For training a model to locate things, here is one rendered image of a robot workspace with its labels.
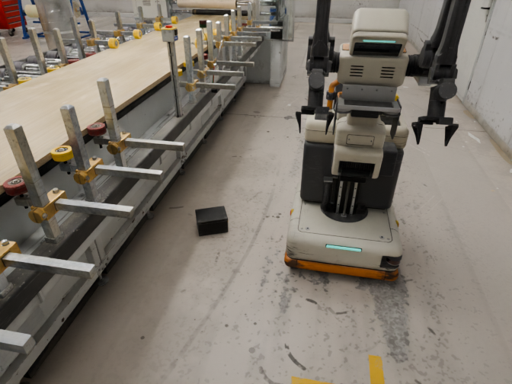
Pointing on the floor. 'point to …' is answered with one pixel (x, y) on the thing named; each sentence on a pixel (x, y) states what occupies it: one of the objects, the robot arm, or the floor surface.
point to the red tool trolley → (10, 16)
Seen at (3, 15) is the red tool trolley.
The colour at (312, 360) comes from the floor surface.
